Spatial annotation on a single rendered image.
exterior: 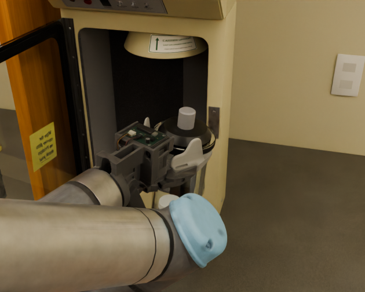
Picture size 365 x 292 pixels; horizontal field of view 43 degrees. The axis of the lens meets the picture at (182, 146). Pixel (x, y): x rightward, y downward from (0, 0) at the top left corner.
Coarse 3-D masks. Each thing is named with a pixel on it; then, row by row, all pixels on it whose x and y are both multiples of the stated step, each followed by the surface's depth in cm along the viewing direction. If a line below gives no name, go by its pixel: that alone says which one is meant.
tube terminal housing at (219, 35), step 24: (96, 24) 88; (120, 24) 86; (144, 24) 85; (168, 24) 84; (192, 24) 83; (216, 24) 82; (216, 48) 84; (216, 72) 86; (216, 96) 88; (216, 144) 94; (216, 168) 97; (144, 192) 105; (216, 192) 100
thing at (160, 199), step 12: (204, 144) 76; (168, 156) 77; (168, 168) 78; (204, 168) 80; (192, 180) 79; (204, 180) 82; (156, 192) 82; (168, 192) 80; (180, 192) 80; (192, 192) 80; (156, 204) 83; (168, 204) 81
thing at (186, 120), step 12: (180, 108) 77; (192, 108) 77; (168, 120) 79; (180, 120) 76; (192, 120) 76; (168, 132) 76; (180, 132) 76; (192, 132) 76; (204, 132) 77; (180, 144) 75
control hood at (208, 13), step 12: (48, 0) 83; (60, 0) 82; (168, 0) 75; (180, 0) 75; (192, 0) 74; (204, 0) 73; (216, 0) 73; (120, 12) 83; (132, 12) 81; (144, 12) 81; (168, 12) 79; (180, 12) 78; (192, 12) 78; (204, 12) 77; (216, 12) 76
